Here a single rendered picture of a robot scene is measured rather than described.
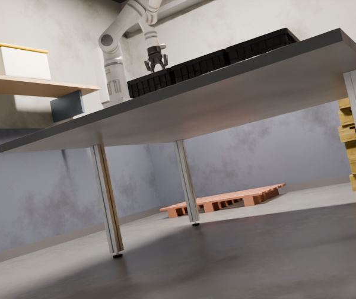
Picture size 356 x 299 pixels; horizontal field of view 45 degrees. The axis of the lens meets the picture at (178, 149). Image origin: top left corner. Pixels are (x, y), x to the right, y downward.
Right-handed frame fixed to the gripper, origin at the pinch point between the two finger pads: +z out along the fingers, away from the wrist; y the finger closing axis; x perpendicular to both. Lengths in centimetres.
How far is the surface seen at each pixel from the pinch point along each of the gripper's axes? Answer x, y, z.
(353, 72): -13, 94, 29
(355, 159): 160, 72, 70
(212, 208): 176, -62, 92
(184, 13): 265, -85, -134
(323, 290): -82, 77, 94
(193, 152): 266, -111, 30
